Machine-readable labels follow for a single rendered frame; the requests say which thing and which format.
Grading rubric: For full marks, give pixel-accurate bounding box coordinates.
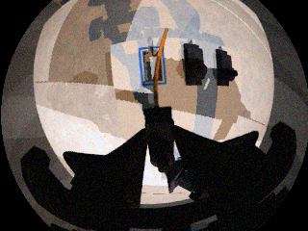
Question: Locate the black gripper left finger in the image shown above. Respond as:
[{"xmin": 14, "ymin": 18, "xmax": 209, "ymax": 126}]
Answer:
[{"xmin": 63, "ymin": 128, "xmax": 147, "ymax": 208}]

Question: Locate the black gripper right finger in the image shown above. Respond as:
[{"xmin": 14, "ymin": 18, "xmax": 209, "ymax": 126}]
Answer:
[{"xmin": 174, "ymin": 124, "xmax": 259, "ymax": 200}]

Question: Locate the beige flat panel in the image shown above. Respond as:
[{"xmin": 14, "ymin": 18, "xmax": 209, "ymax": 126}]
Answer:
[{"xmin": 111, "ymin": 38, "xmax": 243, "ymax": 141}]

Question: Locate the black micro servo with orange cable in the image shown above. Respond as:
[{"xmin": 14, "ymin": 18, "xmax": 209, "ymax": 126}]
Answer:
[{"xmin": 143, "ymin": 28, "xmax": 176, "ymax": 173}]

